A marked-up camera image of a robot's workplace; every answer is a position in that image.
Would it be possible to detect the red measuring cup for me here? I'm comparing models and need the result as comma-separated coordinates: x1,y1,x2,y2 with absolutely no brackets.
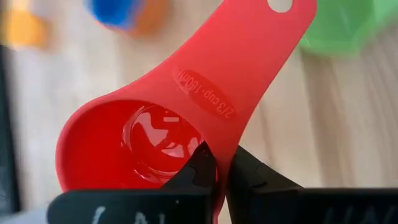
55,0,318,224

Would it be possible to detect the orange measuring cup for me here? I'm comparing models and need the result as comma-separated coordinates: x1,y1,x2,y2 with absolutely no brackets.
129,0,171,39

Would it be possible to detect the green measuring cup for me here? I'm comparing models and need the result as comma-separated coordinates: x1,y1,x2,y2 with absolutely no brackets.
298,0,398,59

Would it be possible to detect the black aluminium table frame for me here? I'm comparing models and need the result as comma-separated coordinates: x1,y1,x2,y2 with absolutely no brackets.
0,45,21,215

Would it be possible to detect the yellow measuring cup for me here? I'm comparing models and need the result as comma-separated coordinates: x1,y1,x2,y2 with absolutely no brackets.
0,7,48,50

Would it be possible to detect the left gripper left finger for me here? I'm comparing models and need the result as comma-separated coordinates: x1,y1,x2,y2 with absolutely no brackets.
46,141,218,224

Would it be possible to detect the blue measuring cup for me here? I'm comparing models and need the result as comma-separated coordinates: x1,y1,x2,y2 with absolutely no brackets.
83,0,146,32

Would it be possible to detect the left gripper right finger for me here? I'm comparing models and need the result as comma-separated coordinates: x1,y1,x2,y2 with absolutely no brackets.
226,145,398,224

